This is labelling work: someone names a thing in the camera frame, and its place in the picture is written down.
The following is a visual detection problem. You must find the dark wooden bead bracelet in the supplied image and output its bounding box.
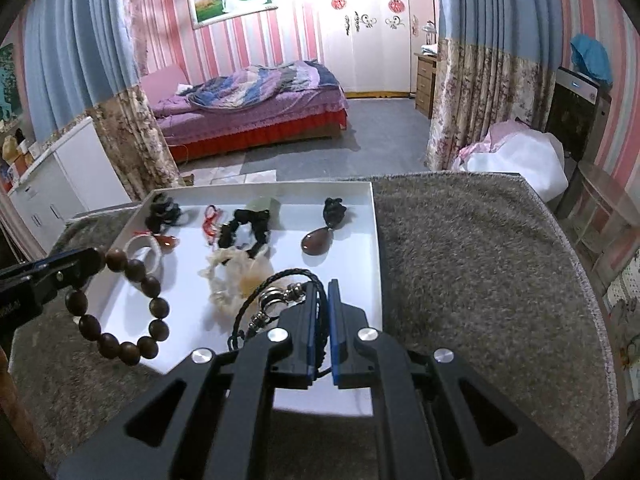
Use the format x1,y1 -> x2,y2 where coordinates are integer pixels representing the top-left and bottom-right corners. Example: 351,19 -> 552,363
64,246 -> 172,366

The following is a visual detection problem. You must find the orange pendant red cord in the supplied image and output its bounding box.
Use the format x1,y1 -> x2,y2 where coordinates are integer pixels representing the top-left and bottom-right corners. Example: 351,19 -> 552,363
131,228 -> 180,254

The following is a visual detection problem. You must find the jade pendant black cord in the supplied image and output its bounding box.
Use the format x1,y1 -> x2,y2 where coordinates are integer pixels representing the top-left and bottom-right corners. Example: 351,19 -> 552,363
217,194 -> 282,260

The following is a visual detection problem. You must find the white bangle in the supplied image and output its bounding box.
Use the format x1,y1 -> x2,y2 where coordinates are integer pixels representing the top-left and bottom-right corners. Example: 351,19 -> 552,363
124,234 -> 163,280

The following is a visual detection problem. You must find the white cabinet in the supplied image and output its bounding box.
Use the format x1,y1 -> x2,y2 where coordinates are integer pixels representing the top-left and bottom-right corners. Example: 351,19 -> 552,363
9,117 -> 130,252

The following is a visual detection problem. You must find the black hair claw clip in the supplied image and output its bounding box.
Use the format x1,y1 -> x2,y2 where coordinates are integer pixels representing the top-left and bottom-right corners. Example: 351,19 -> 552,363
144,193 -> 182,234

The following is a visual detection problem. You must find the white shallow tray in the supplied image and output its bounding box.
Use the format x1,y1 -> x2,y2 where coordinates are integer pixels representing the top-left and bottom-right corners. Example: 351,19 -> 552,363
81,180 -> 385,418

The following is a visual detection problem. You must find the left blue floral curtain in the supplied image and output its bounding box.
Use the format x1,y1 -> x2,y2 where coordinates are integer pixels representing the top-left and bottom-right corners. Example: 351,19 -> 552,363
23,0 -> 183,200

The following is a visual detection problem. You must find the blue floral curtain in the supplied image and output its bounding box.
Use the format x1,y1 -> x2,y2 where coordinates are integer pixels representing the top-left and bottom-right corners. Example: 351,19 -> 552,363
425,0 -> 563,170
23,0 -> 183,200

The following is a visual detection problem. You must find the bed with purple cover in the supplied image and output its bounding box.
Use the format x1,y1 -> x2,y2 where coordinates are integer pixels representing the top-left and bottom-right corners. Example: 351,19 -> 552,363
150,84 -> 347,162

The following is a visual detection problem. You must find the striped purple quilt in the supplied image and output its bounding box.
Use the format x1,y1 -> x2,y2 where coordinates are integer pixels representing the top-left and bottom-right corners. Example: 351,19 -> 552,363
179,60 -> 341,112

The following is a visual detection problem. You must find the white and pink bag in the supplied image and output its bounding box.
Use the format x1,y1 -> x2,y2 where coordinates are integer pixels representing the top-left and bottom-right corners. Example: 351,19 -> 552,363
451,120 -> 568,203

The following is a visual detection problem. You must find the wooden desk with drawers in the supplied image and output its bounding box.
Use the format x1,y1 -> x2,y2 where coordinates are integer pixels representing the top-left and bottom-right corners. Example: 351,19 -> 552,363
414,54 -> 437,119

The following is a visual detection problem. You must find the wooden side table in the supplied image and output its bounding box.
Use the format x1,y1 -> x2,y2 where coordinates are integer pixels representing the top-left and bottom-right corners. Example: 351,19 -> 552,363
554,160 -> 639,274

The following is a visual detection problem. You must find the white wardrobe with decals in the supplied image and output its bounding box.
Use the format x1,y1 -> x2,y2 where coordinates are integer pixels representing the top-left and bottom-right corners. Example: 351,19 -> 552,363
314,0 -> 411,96

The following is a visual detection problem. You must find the table lamp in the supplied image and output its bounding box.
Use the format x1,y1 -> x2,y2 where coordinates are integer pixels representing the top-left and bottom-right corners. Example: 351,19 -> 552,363
421,21 -> 438,49

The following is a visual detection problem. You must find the black appliance with panel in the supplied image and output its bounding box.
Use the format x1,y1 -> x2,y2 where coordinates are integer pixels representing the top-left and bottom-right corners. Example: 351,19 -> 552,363
546,67 -> 611,162

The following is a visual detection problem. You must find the right blue floral curtain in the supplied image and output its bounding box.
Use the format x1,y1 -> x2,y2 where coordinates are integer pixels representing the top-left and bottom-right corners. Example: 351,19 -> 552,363
425,0 -> 563,170

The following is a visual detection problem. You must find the blue cloth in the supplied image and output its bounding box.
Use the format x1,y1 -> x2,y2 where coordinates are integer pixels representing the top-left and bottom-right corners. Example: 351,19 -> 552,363
570,34 -> 613,87

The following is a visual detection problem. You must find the white shell bead bracelet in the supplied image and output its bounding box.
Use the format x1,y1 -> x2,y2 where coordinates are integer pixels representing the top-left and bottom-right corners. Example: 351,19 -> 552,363
197,246 -> 281,319

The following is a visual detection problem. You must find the brown teardrop pendant black cord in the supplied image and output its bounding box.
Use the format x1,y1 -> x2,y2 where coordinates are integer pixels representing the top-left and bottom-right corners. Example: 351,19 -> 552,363
300,196 -> 348,257

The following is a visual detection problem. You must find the red cord gold charm bracelet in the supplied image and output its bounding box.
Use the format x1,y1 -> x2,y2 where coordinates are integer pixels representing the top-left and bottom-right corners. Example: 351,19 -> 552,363
200,202 -> 225,248

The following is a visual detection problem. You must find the green wall poster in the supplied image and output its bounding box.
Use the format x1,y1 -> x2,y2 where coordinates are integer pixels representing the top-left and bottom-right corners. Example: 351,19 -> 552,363
0,44 -> 22,122

